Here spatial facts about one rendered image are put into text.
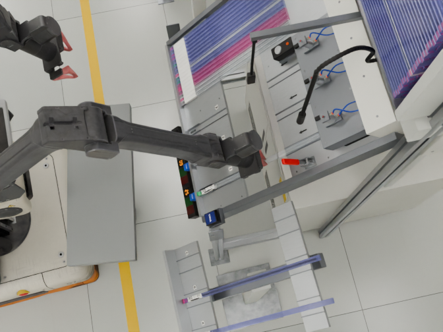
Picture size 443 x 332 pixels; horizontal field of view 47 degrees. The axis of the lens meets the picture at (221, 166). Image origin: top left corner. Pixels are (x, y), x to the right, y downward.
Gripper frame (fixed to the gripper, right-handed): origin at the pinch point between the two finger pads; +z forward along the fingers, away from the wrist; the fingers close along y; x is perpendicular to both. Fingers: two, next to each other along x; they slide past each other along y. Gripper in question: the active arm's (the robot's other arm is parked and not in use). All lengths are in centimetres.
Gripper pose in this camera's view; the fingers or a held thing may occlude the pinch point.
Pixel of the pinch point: (263, 162)
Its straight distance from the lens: 152.0
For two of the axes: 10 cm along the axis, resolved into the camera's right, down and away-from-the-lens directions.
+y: -2.1, -9.3, 3.1
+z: 6.3, 1.2, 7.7
